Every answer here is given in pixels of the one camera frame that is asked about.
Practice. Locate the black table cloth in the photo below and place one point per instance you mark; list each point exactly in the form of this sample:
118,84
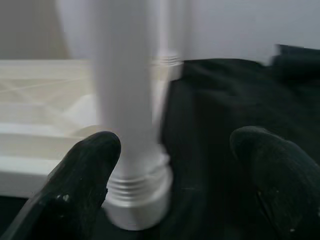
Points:
225,100

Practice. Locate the white plastic table top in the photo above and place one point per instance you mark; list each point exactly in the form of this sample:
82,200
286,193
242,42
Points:
37,112

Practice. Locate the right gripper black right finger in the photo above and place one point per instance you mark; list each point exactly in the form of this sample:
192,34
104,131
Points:
282,185

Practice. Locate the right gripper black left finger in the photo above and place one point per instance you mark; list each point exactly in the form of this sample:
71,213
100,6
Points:
70,190

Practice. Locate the white plastic table leg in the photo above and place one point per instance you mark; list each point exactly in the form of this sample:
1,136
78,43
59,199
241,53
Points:
125,100
167,30

